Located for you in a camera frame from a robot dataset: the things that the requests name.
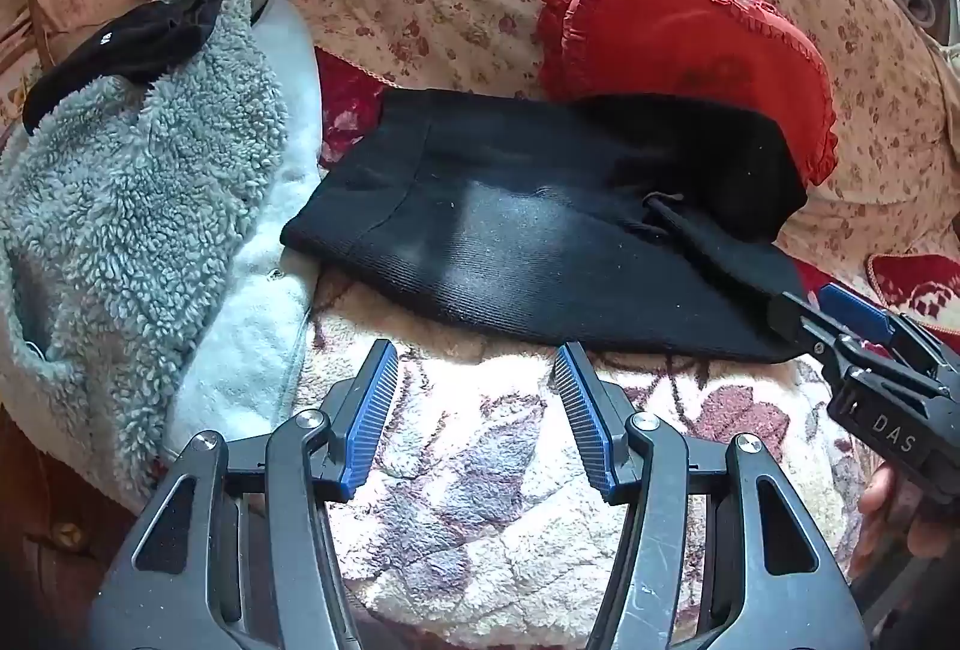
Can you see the black pants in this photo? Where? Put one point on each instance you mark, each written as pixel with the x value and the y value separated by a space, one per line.
pixel 525 245

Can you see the small black cloth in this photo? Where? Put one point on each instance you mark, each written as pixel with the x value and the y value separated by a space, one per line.
pixel 135 47

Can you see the red heart-shaped frilled pillow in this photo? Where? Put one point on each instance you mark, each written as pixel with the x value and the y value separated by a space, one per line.
pixel 675 35

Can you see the white jacket grey fleece lining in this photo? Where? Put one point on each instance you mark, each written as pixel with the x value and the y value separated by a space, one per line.
pixel 150 185

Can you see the person's right hand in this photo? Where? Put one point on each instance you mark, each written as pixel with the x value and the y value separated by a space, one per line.
pixel 874 507

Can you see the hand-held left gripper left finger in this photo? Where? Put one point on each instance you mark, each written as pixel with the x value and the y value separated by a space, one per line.
pixel 371 418

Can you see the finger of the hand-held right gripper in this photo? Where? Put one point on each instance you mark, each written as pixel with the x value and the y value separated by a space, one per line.
pixel 855 313
pixel 795 316

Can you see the red and cream floral blanket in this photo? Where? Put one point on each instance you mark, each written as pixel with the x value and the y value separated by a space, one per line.
pixel 465 470

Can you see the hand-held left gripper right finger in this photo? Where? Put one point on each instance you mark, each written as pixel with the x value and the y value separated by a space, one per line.
pixel 583 418

